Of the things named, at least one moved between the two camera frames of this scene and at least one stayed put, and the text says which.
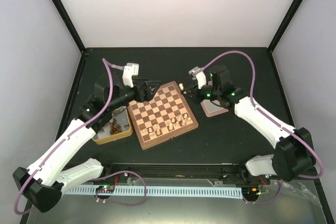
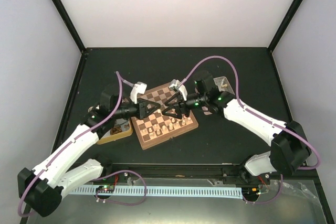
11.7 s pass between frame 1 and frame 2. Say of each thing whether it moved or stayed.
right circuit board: stayed
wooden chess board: stayed
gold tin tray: stayed
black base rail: stayed
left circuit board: stayed
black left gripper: moved
